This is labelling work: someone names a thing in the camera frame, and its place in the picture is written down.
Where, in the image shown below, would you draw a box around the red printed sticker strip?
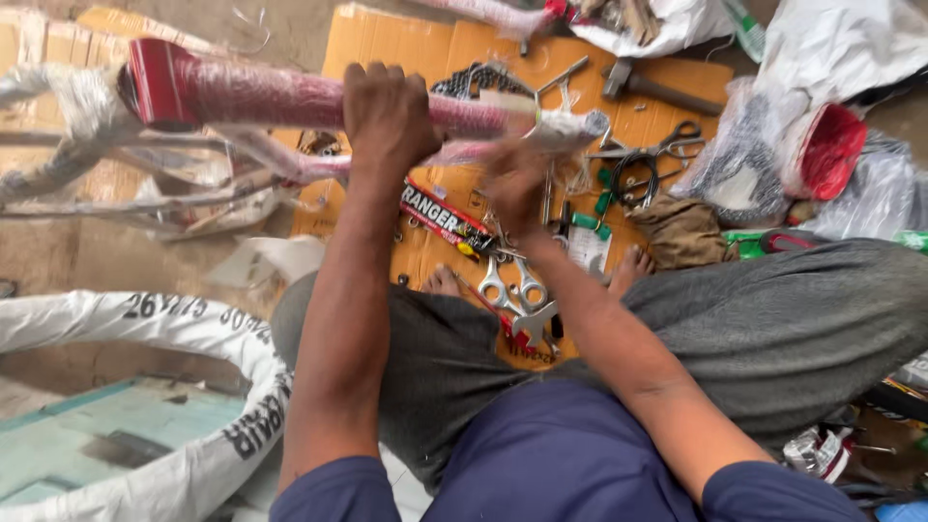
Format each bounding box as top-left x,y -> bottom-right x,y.
399,176 -> 503,260

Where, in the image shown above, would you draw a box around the green-handled tool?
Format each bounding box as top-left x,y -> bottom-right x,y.
570,211 -> 614,242
594,168 -> 615,216

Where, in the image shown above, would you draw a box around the white bag with wood pieces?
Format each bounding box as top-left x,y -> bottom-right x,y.
567,0 -> 738,59

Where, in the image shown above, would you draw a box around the person's left foot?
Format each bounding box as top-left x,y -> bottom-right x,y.
420,264 -> 465,299

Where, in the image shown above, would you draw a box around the red-handled screwdriver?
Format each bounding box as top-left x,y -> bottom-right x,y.
452,271 -> 539,356

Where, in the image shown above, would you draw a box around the crumpled white red wrapper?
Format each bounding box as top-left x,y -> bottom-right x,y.
782,424 -> 858,484

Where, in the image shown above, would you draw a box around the black-handled scissors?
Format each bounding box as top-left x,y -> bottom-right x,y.
586,119 -> 706,162

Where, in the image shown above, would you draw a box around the clear plastic bag of parts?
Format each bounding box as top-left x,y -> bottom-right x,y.
669,75 -> 928,242

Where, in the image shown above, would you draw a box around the bicycle chain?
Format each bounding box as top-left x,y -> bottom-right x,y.
431,61 -> 539,102

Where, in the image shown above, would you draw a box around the silver three-way wrench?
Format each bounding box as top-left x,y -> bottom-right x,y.
535,54 -> 590,111

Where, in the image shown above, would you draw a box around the silver ring spanner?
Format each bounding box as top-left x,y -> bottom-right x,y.
477,254 -> 524,318
513,257 -> 550,310

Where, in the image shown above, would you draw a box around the green plastic strip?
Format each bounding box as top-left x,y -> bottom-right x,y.
721,228 -> 928,261

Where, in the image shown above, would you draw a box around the flattened brown cardboard sheet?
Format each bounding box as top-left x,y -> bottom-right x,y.
290,3 -> 735,372

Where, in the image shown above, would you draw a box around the pink plastic-wrapped tube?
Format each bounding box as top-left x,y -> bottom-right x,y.
412,0 -> 568,42

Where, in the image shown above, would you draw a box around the brown crumpled cloth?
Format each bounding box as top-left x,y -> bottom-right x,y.
626,193 -> 735,272

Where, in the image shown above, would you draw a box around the teal board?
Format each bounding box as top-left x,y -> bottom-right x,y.
0,376 -> 249,508

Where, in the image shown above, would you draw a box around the red plastic-wrapped bicycle frame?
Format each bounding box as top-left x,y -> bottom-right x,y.
0,36 -> 611,242

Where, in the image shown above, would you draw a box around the coiled black cable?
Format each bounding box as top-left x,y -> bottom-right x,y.
609,151 -> 662,209

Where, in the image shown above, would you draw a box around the white paper tag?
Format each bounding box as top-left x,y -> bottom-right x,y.
567,225 -> 614,277

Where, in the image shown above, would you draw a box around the person's right hand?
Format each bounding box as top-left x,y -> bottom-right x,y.
481,138 -> 561,242

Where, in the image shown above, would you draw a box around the hammer with wooden handle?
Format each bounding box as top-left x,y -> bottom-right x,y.
601,58 -> 726,117

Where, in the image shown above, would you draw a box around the green plastic packet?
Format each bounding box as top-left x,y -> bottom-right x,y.
721,0 -> 767,64

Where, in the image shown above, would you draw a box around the white paper-wrapped bicycle tyre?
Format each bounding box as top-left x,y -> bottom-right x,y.
0,289 -> 293,522

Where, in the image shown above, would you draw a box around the white paper sheet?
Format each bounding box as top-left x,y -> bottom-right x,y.
206,235 -> 328,289

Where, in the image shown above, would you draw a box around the person's foot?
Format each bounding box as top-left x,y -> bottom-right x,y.
608,243 -> 655,300
420,264 -> 465,299

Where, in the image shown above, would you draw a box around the silver open-ended spanner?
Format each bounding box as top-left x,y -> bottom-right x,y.
510,300 -> 561,349

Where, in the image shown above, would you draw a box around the red mudguard in plastic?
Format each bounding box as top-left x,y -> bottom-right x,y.
782,101 -> 869,202

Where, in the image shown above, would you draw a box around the person's left hand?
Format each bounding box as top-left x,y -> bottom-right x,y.
342,61 -> 444,182

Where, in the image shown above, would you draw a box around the large white sack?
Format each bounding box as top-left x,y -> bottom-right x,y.
753,0 -> 928,111

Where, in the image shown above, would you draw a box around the person's right foot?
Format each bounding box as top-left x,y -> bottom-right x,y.
608,243 -> 655,300

